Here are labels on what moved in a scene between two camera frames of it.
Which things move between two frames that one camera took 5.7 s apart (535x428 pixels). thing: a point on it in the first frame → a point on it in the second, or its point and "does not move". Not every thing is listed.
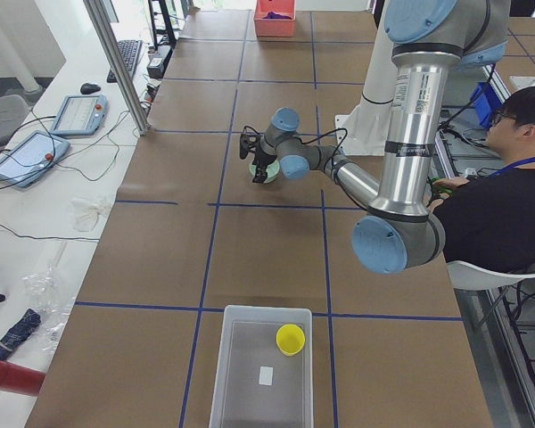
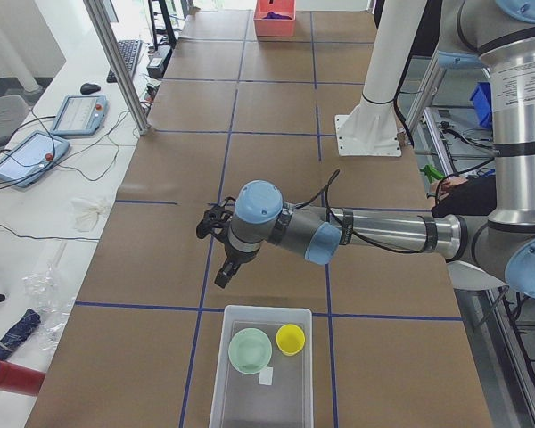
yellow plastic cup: x=290 y=340 does not move
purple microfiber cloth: x=274 y=15 does not move
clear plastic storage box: x=257 y=384 does not move
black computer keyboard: x=130 y=52 does not move
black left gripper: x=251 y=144 → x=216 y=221
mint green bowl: x=272 y=170 → x=250 y=350
